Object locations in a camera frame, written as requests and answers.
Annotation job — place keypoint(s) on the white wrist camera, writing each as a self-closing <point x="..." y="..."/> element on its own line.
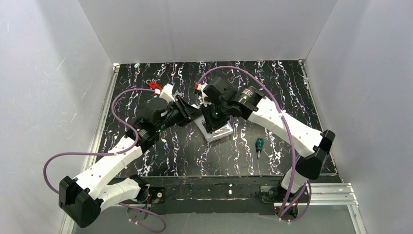
<point x="199" y="90"/>
<point x="166" y="93"/>

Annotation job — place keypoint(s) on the green handled screwdriver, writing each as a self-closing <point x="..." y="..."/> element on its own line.
<point x="259" y="146"/>

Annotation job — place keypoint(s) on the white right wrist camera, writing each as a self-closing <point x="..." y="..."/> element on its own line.
<point x="199" y="90"/>

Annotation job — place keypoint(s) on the clear plastic screw box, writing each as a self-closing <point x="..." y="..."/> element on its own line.
<point x="214" y="136"/>

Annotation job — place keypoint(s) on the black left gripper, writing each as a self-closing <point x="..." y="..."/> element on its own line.
<point x="186" y="108"/>

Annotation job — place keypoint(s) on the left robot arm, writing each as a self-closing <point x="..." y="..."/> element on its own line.
<point x="84" y="197"/>

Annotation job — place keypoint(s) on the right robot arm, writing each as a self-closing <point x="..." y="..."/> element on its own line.
<point x="313" y="146"/>

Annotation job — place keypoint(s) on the red handled adjustable wrench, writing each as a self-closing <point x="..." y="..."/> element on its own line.
<point x="153" y="85"/>

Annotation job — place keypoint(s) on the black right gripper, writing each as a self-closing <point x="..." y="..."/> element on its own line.
<point x="211" y="122"/>

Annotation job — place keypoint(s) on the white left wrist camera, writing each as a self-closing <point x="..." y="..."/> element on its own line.
<point x="166" y="93"/>

